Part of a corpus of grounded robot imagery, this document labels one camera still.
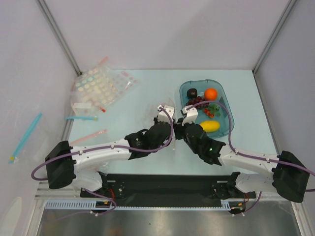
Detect zip bag pastel dots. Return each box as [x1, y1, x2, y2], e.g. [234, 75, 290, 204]
[70, 57, 118, 117]

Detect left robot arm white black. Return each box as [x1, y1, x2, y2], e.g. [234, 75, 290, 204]
[45, 118, 173, 197]

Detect red cherries with green leaves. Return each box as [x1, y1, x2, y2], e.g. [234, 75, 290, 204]
[203, 104, 221, 118]

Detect zip bag red dots back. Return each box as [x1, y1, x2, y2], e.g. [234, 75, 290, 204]
[107, 70, 142, 100]

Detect clear bag teal zipper wall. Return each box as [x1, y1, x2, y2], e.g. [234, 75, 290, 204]
[7, 112, 50, 173]

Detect purple grape bunch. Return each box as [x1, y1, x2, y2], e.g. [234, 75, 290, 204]
[186, 96, 210, 110]

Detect white slotted cable duct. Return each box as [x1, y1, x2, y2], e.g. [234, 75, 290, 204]
[44, 200, 243, 211]

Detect yellow mango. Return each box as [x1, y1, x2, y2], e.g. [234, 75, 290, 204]
[200, 120, 221, 133]

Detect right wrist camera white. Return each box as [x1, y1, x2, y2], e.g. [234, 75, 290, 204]
[181, 105, 198, 125]

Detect dark brown round fruit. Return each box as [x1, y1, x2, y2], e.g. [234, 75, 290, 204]
[187, 88, 198, 99]

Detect left aluminium frame post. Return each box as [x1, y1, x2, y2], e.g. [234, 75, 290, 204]
[35, 0, 82, 76]

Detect aluminium frame post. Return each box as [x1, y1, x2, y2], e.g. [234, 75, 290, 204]
[35, 0, 82, 76]
[252, 0, 299, 76]

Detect right aluminium frame post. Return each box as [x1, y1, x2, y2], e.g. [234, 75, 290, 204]
[252, 0, 299, 76]

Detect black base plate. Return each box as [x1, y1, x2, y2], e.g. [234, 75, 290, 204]
[80, 174, 255, 207]

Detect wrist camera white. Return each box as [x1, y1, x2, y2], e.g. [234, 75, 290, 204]
[157, 105, 175, 123]
[181, 105, 198, 125]

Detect orange fruit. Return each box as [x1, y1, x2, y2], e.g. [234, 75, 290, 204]
[204, 88, 218, 100]

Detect teal transparent plastic tray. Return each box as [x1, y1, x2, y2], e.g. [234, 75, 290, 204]
[179, 80, 234, 139]

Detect clear zip bag red dots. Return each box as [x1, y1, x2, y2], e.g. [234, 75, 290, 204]
[142, 97, 178, 151]

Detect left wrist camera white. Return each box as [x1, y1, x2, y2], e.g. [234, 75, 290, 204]
[157, 105, 175, 123]

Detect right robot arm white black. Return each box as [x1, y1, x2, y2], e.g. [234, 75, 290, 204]
[173, 118, 310, 203]

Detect zip bag blue zipper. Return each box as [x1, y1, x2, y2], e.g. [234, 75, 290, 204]
[64, 108, 99, 121]

